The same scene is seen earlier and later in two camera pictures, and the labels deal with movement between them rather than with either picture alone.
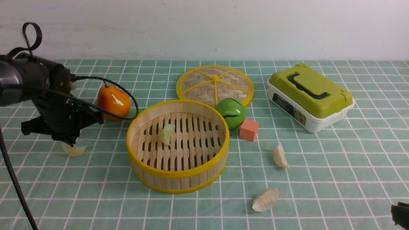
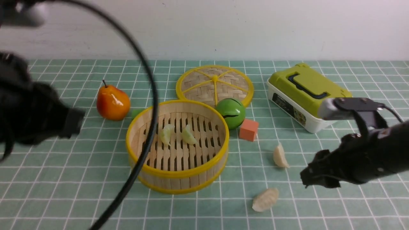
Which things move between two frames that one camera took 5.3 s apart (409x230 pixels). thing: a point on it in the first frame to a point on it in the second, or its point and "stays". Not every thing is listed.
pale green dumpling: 74,151 to 188,137
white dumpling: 279,156 stays
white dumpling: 265,200 stays
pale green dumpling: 165,133 stays
